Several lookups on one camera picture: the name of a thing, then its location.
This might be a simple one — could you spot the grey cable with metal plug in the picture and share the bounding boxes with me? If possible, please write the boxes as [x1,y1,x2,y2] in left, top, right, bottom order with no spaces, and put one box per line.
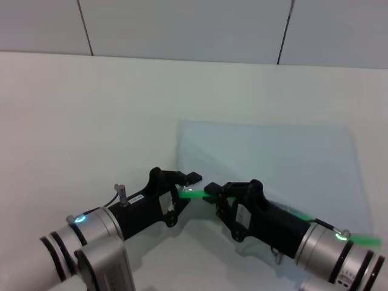
[104,182,129,209]

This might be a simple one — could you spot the clear green-zip plastic bag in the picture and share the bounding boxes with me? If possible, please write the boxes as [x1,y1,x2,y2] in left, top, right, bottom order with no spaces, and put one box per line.
[178,122,371,240]

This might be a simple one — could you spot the black cable with metal plug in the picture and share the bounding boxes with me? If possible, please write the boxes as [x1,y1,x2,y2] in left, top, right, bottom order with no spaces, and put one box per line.
[312,218,352,238]

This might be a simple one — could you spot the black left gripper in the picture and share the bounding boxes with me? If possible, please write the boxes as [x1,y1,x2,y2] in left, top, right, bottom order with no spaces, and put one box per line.
[107,166,204,241]

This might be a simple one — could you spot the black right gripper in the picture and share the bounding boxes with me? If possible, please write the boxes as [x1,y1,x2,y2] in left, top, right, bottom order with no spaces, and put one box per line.
[202,178,312,261]

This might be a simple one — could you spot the clear document bag green zipper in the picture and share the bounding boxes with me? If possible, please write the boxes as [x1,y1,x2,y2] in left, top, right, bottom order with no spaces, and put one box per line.
[175,120,383,259]

